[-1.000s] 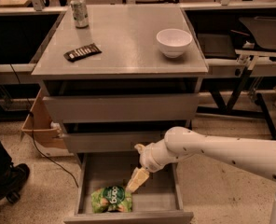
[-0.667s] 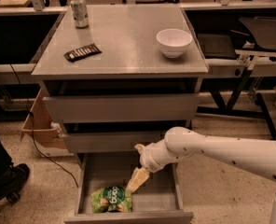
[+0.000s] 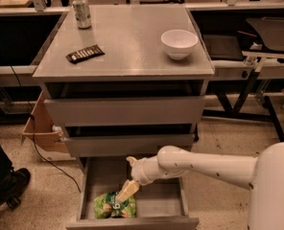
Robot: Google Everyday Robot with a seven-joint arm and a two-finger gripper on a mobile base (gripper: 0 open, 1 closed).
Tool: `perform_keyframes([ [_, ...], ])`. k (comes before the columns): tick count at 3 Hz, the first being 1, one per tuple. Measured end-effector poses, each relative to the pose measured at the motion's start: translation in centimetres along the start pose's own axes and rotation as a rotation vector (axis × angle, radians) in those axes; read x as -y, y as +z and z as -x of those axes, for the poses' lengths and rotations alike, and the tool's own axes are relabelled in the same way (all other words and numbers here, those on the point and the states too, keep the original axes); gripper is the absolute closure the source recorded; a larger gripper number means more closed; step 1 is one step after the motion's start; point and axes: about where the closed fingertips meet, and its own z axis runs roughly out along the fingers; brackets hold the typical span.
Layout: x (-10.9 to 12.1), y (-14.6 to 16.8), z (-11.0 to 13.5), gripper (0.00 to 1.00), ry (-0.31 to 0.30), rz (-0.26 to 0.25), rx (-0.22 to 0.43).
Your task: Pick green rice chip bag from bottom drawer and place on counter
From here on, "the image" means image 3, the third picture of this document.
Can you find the grey drawer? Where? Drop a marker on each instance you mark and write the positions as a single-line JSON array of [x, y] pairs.
[[87, 141], [126, 111], [159, 206]]

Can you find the green rice chip bag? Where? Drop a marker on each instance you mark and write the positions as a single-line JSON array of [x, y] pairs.
[[106, 206]]

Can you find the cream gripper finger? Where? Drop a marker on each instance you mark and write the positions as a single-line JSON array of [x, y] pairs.
[[129, 189]]

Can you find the dark grey tray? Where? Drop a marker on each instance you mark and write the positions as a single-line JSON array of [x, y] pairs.
[[271, 31]]

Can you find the grey top drawer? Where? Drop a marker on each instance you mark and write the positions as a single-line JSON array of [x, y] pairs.
[[126, 111]]

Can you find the grey middle drawer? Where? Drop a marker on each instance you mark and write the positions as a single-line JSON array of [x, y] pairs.
[[87, 141]]

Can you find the dark snack bar wrapper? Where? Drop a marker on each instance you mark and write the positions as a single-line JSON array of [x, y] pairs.
[[85, 54]]

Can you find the white bowl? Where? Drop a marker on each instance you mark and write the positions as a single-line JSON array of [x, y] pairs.
[[178, 44]]

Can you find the grey bottom drawer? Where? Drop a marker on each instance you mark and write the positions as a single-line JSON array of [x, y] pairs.
[[159, 206]]

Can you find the silver soda can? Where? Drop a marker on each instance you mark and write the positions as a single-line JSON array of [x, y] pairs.
[[82, 13]]

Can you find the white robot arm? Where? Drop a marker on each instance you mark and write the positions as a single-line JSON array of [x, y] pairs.
[[262, 175]]

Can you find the black shoe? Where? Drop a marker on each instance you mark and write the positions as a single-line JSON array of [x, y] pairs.
[[13, 186]]

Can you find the cardboard box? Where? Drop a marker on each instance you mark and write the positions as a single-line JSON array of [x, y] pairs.
[[40, 128]]

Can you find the grey drawer cabinet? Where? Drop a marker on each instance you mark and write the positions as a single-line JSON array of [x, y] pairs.
[[134, 63]]

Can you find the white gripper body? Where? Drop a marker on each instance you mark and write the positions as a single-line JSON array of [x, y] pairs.
[[142, 172]]

